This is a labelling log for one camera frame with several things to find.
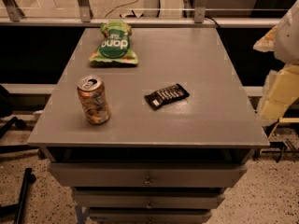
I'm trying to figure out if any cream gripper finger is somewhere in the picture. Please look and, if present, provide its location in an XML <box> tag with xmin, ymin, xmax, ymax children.
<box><xmin>253</xmin><ymin>26</ymin><xmax>278</xmax><ymax>52</ymax></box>
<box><xmin>256</xmin><ymin>64</ymin><xmax>299</xmax><ymax>126</ymax></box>

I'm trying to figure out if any green rice chip bag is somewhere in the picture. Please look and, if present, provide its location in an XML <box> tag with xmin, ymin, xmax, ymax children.
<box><xmin>89</xmin><ymin>20</ymin><xmax>138</xmax><ymax>65</ymax></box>

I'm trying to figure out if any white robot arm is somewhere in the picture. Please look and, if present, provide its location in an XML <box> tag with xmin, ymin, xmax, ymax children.
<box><xmin>253</xmin><ymin>0</ymin><xmax>299</xmax><ymax>126</ymax></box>

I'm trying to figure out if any orange soda can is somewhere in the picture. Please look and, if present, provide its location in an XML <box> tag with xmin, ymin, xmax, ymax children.
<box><xmin>77</xmin><ymin>75</ymin><xmax>110</xmax><ymax>125</ymax></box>

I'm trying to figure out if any grey drawer cabinet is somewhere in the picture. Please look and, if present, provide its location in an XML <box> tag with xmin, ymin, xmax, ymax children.
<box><xmin>27</xmin><ymin>27</ymin><xmax>271</xmax><ymax>224</ymax></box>

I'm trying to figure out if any black candy bar wrapper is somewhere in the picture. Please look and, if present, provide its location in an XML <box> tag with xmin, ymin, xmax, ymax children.
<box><xmin>144</xmin><ymin>83</ymin><xmax>190</xmax><ymax>110</ymax></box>

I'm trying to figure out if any middle grey drawer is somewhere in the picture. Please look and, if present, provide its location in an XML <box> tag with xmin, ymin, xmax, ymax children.
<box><xmin>73</xmin><ymin>189</ymin><xmax>225</xmax><ymax>209</ymax></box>

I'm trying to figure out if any grey drawer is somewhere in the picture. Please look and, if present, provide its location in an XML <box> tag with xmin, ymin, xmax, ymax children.
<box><xmin>89</xmin><ymin>208</ymin><xmax>211</xmax><ymax>224</ymax></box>
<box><xmin>49</xmin><ymin>163</ymin><xmax>247</xmax><ymax>188</ymax></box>
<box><xmin>73</xmin><ymin>189</ymin><xmax>225</xmax><ymax>209</ymax></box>

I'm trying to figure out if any top grey drawer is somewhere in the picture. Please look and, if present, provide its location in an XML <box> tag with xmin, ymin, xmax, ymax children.
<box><xmin>49</xmin><ymin>163</ymin><xmax>247</xmax><ymax>188</ymax></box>

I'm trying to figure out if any bottom grey drawer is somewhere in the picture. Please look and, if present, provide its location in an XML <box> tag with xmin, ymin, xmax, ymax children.
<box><xmin>89</xmin><ymin>208</ymin><xmax>211</xmax><ymax>224</ymax></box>

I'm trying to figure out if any metal window railing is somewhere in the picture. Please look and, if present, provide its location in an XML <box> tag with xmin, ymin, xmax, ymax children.
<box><xmin>0</xmin><ymin>0</ymin><xmax>294</xmax><ymax>28</ymax></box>

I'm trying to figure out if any black office chair base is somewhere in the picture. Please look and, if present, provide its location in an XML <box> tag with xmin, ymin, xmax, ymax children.
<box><xmin>0</xmin><ymin>86</ymin><xmax>38</xmax><ymax>224</ymax></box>

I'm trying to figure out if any black cable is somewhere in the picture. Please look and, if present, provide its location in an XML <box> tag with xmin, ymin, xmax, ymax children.
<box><xmin>205</xmin><ymin>15</ymin><xmax>232</xmax><ymax>56</ymax></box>

